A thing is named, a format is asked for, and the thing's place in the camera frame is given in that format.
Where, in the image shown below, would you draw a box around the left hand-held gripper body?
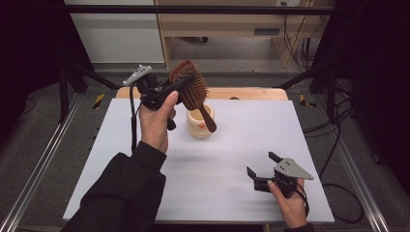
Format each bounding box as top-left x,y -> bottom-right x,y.
122,64 -> 182,131

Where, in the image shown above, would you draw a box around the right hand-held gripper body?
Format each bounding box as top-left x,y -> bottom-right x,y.
252,157 -> 314,199

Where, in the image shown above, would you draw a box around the brown wooden hairbrush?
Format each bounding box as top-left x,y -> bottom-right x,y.
168,59 -> 218,134

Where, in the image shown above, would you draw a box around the cream ceramic cup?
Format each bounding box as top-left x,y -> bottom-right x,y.
186,103 -> 216,140

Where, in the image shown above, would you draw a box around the person's right hand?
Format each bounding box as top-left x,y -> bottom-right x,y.
266,178 -> 309,229

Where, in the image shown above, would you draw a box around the person's left hand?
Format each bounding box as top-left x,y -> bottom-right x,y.
137,90 -> 180,155

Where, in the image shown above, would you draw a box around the yellow black tape strip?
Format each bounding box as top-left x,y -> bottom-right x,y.
92,93 -> 106,110
298,94 -> 317,109

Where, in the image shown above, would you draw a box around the white cabinet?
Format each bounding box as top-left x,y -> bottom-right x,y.
63,0 -> 165,64

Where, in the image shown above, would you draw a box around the light wooden desk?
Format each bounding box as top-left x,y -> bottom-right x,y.
154,0 -> 337,70

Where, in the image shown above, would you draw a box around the black metal stand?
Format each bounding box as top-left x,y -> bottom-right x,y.
276,61 -> 340,124
58,60 -> 121,124

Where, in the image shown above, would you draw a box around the black curtain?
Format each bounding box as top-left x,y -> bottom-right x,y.
0,0 -> 95,136
313,0 -> 410,191

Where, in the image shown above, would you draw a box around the left hand-held gripper black cable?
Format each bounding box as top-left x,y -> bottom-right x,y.
129,82 -> 143,154

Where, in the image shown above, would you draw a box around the hand-held gripper black cable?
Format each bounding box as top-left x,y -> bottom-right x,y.
295,183 -> 366,224
129,82 -> 143,154

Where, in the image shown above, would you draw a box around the black floor cables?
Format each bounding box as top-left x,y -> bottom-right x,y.
302,79 -> 356,173

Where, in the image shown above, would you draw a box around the aluminium floor rail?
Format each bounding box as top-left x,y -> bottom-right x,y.
312,96 -> 392,232
0,93 -> 82,232

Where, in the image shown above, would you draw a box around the black horizontal frame bar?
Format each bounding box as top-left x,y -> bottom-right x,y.
63,4 -> 337,15

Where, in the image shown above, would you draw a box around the right hand-held gripper black cable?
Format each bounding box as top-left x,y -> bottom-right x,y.
295,183 -> 366,224

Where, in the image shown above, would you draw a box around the hanging cables under desk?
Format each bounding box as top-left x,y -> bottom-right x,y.
281,13 -> 327,71

